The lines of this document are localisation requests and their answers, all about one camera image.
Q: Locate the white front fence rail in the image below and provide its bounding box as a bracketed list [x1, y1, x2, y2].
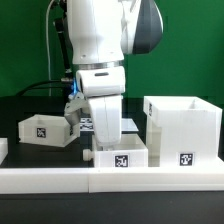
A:
[0, 166, 224, 194]

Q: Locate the fiducial marker sheet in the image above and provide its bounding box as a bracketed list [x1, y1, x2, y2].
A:
[80, 118, 138, 132]

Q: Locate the white front drawer tray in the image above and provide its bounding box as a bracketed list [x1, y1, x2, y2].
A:
[83, 134, 148, 168]

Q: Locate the white cable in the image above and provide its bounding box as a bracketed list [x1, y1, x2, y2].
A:
[45, 0, 56, 97]

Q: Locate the white drawer tray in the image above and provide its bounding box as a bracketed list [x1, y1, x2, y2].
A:
[83, 134, 148, 168]
[18, 114, 80, 147]

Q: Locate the white drawer cabinet box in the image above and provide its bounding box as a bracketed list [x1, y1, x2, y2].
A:
[143, 96, 222, 167]

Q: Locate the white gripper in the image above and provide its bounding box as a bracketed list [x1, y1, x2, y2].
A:
[76, 66, 125, 148]

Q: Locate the white left fence block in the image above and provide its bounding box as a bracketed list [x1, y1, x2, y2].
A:
[0, 138, 8, 165]

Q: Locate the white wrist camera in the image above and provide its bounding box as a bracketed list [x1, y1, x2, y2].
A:
[64, 92, 90, 126]

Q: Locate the black cable bundle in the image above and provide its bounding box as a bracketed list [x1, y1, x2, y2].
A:
[14, 79, 75, 97]

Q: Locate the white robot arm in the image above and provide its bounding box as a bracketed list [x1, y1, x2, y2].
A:
[67, 0, 163, 148]

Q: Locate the white rear drawer tray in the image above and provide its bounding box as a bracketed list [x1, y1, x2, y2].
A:
[18, 114, 80, 147]

